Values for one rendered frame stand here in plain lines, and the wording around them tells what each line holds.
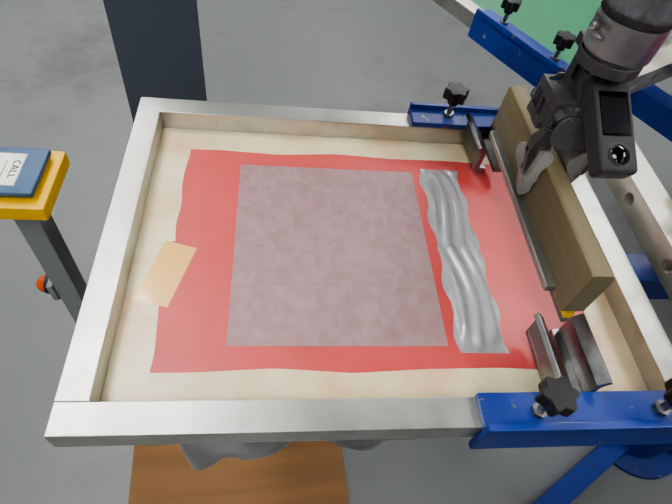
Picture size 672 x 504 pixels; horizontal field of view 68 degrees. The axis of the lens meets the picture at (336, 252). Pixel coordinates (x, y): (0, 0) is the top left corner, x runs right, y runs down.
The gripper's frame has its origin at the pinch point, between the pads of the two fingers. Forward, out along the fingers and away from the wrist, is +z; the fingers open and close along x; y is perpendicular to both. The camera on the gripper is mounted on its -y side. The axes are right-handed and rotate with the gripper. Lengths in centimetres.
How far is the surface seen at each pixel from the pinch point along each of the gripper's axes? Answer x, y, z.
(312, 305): 30.8, -10.8, 13.5
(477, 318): 7.4, -13.0, 12.7
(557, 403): 5.6, -28.9, 3.0
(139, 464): 72, -8, 107
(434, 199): 9.5, 10.1, 12.9
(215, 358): 43.5, -18.8, 13.6
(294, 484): 28, -14, 107
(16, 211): 75, 5, 15
